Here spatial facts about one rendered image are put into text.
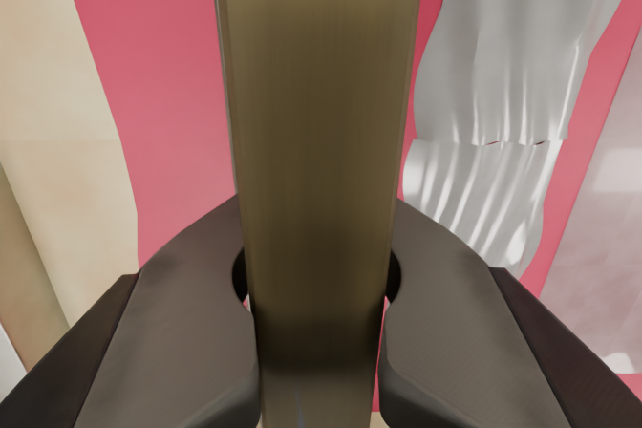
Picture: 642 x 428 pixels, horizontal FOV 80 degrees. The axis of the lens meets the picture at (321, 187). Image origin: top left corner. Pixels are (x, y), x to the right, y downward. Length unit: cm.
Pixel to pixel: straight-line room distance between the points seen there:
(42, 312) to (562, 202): 27
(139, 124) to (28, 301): 11
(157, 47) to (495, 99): 14
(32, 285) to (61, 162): 7
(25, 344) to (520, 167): 25
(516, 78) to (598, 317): 17
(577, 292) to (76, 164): 27
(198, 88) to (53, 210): 10
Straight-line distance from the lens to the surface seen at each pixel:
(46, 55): 19
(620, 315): 31
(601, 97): 21
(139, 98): 18
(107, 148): 20
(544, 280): 26
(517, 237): 22
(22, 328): 24
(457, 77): 17
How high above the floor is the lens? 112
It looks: 62 degrees down
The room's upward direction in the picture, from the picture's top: 175 degrees clockwise
